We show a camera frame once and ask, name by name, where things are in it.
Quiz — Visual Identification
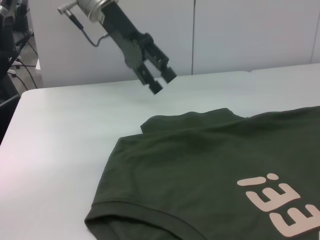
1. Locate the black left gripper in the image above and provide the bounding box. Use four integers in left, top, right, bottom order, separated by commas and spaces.
100, 1, 178, 96

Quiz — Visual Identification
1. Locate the dark green FREE t-shirt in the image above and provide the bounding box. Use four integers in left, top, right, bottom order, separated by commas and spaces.
84, 105, 320, 240

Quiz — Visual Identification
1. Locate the black equipment rack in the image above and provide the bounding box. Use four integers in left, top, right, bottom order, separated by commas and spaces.
0, 0, 35, 106

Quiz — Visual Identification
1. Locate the left arm connector cable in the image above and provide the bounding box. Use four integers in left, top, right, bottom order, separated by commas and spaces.
57, 0, 111, 48

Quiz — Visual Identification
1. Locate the black floor cable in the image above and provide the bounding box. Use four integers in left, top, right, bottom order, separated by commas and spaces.
14, 59, 38, 90

